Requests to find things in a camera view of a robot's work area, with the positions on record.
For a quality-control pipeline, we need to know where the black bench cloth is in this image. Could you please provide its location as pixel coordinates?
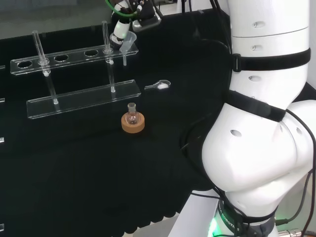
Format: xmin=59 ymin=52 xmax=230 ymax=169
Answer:
xmin=0 ymin=6 xmax=316 ymax=236

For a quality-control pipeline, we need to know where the black cable with ferrite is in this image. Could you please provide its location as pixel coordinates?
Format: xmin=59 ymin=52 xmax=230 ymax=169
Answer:
xmin=285 ymin=110 xmax=316 ymax=144

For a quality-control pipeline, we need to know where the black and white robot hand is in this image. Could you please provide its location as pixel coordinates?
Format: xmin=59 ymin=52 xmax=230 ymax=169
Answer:
xmin=110 ymin=0 xmax=157 ymax=47

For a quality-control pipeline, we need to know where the clear plastic funnel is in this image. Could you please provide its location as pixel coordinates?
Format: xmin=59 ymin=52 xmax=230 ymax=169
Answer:
xmin=119 ymin=31 xmax=137 ymax=66

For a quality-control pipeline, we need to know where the black cable with lit plug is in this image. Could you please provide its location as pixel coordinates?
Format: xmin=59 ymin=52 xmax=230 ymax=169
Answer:
xmin=275 ymin=172 xmax=312 ymax=226

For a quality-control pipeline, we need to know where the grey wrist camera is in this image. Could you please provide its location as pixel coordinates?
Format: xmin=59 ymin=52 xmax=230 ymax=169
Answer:
xmin=132 ymin=12 xmax=162 ymax=32

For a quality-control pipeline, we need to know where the cork ring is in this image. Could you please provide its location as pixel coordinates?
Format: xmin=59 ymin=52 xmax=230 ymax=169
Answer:
xmin=120 ymin=111 xmax=146 ymax=134

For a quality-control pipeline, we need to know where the small round-bottom glass flask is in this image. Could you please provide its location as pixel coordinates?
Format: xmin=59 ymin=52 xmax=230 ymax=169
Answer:
xmin=125 ymin=102 xmax=139 ymax=125

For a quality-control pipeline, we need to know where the clear weighing funnel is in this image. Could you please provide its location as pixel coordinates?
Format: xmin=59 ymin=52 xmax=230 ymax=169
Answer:
xmin=144 ymin=79 xmax=172 ymax=90

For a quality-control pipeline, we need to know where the green cable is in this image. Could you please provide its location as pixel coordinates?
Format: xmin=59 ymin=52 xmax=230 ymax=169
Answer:
xmin=105 ymin=0 xmax=140 ymax=18

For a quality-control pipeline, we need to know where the transparent funnel stand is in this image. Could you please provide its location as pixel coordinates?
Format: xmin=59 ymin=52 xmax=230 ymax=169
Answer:
xmin=10 ymin=20 xmax=142 ymax=120

